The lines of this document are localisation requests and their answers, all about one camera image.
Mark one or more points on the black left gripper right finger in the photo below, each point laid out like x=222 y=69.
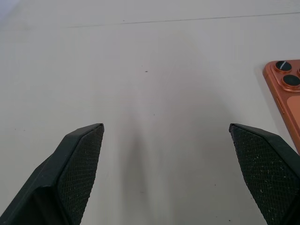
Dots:
x=264 y=168

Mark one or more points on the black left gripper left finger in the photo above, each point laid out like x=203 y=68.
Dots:
x=70 y=168

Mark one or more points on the orange smartphone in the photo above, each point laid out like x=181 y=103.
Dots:
x=290 y=100

